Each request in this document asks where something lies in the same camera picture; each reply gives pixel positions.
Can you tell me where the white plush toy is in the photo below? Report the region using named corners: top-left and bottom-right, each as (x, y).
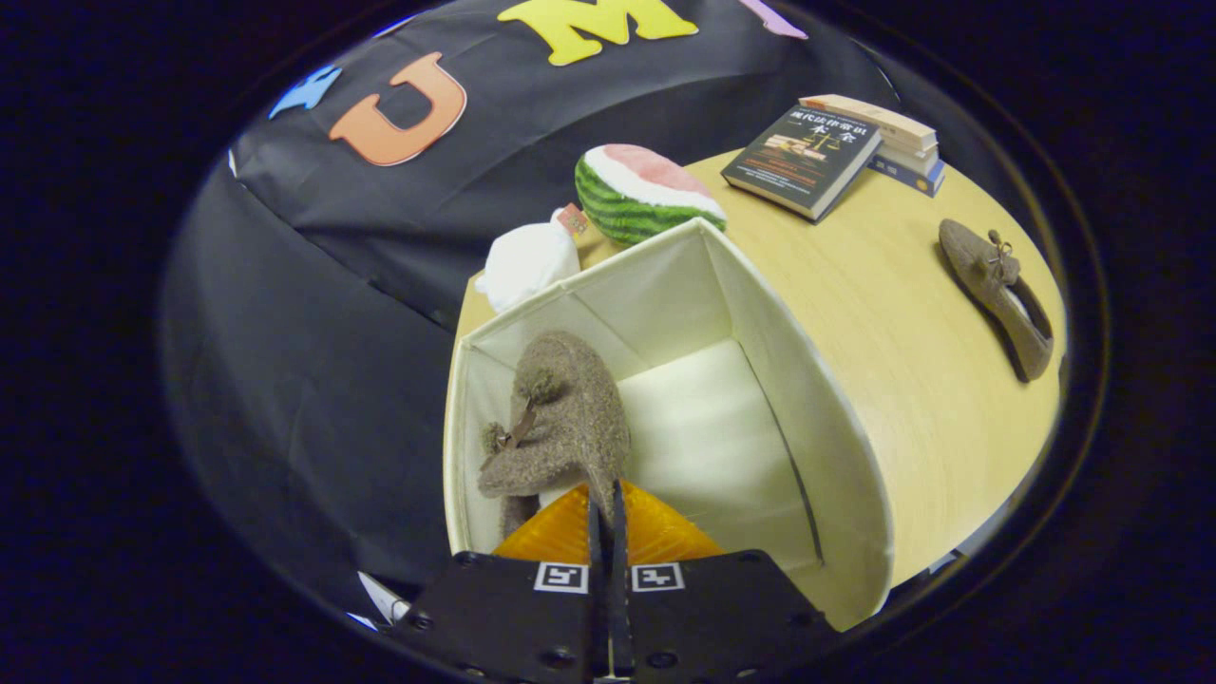
top-left (475, 203), bottom-right (588, 315)

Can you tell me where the white book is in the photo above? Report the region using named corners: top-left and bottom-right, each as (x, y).
top-left (876, 141), bottom-right (941, 178)

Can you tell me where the blue book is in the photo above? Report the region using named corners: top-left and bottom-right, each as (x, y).
top-left (867, 156), bottom-right (947, 199)

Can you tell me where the brown fuzzy shoe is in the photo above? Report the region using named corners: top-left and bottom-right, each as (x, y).
top-left (939, 218), bottom-right (1055, 384)
top-left (477, 331), bottom-right (633, 542)

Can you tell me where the cream fabric storage box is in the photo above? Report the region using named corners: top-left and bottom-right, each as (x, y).
top-left (443, 217), bottom-right (895, 633)

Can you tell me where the watermelon slice plush toy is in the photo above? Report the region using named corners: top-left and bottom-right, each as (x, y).
top-left (574, 144), bottom-right (728, 247)

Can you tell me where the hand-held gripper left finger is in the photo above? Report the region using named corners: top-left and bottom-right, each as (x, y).
top-left (393, 480), bottom-right (610, 684)

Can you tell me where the tan paperback book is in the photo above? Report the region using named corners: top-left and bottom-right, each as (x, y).
top-left (800, 93), bottom-right (939, 154)

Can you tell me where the black paperback book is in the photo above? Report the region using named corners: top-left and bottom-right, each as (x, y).
top-left (720, 106), bottom-right (884, 224)

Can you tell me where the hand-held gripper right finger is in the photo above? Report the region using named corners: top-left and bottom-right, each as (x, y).
top-left (612, 480), bottom-right (843, 684)

